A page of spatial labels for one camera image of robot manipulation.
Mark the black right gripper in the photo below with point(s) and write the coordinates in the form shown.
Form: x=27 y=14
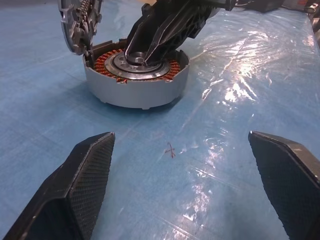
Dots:
x=212 y=3

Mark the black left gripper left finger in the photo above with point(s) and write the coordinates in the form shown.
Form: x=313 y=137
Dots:
x=75 y=195

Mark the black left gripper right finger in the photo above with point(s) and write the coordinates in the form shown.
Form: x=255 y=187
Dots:
x=287 y=185

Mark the grey round motor housing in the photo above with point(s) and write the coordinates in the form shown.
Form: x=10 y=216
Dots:
x=135 y=95

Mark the grey hinged motor lid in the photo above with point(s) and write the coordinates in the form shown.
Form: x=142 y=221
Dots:
x=67 y=30

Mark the blue table mat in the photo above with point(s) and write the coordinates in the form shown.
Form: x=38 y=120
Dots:
x=50 y=100

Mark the black flat device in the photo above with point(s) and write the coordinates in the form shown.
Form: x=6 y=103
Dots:
x=265 y=5

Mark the grey metal fixture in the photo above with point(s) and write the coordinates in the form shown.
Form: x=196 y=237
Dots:
x=315 y=22

